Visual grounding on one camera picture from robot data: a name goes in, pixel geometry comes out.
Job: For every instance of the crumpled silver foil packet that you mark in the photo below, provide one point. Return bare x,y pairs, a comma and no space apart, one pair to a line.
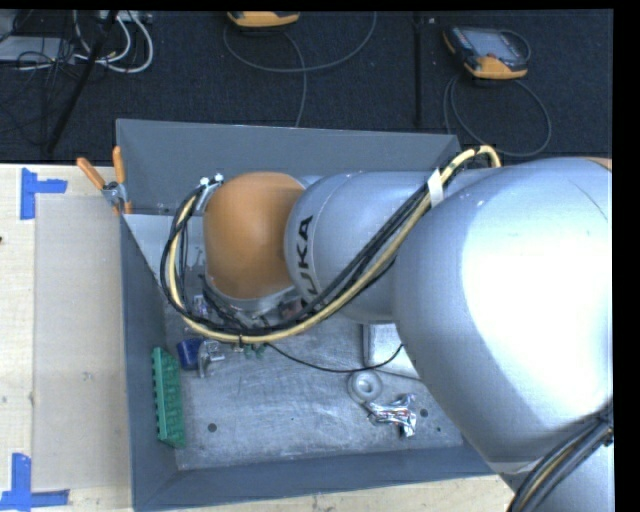
395,415

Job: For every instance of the dark blue cup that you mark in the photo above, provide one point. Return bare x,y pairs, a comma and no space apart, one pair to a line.
189,352

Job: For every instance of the grey metal bin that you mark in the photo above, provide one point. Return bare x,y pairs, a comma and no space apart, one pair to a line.
280,415

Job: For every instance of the dark green flat block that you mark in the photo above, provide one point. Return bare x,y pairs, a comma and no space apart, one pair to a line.
169,400

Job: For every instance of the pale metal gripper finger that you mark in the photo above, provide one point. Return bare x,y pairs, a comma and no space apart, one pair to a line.
216,356
204,364

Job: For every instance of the silver rectangular box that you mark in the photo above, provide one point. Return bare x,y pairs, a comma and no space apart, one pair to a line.
384,345

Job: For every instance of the pale wood flat board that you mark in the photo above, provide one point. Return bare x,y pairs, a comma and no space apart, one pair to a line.
75,325

